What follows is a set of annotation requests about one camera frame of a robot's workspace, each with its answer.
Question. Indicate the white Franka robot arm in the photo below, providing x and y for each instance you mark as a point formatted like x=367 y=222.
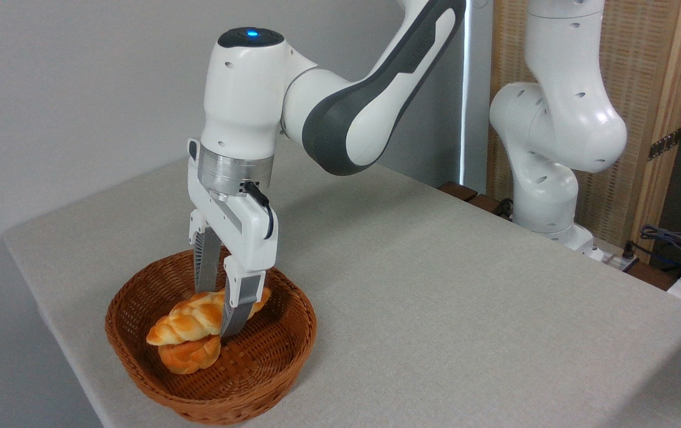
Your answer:
x=245 y=89

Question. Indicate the brown wooden block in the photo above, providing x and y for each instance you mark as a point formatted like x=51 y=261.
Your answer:
x=486 y=204
x=458 y=191

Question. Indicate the long braided bread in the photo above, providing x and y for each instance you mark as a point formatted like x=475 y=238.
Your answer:
x=189 y=321

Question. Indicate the round knotted bread roll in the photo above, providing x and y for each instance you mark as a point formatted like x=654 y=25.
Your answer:
x=189 y=358

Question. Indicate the metal screen hinge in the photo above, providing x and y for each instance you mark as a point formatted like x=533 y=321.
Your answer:
x=665 y=144

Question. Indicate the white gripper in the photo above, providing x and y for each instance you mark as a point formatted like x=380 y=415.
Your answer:
x=251 y=238

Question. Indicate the brown wicker basket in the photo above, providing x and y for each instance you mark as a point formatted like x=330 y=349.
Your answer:
x=257 y=362

